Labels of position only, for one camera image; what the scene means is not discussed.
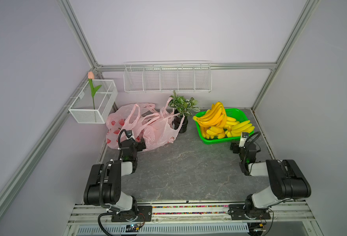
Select pink artificial tulip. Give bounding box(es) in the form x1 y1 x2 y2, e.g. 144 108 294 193
88 71 102 109

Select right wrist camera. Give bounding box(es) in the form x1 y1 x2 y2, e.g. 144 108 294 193
239 132 249 148

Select small yellow banana bunch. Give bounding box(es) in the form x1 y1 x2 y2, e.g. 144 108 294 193
200 126 226 140

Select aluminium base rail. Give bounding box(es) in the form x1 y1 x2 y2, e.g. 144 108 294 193
64 200 323 236

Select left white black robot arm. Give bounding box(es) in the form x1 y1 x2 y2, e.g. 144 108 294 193
83 129 146 221

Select orange banana bunch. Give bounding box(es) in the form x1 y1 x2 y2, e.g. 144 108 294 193
193 102 226 128

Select green plastic basket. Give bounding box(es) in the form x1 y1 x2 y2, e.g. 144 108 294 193
195 108 255 145

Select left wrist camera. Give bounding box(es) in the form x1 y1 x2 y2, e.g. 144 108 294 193
125 130 133 139

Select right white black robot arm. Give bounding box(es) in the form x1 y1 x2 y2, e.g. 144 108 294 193
228 131 311 220

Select pink strawberry plastic bag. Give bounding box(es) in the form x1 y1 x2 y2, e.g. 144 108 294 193
106 103 155 149

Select white wire wall shelf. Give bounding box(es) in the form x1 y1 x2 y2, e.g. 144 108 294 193
123 61 212 93

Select potted plant black vase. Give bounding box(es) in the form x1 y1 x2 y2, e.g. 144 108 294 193
169 90 200 133

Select white wire side basket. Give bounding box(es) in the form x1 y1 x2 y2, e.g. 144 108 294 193
64 79 118 124

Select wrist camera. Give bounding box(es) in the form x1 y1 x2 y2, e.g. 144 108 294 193
239 132 249 148
125 130 133 139

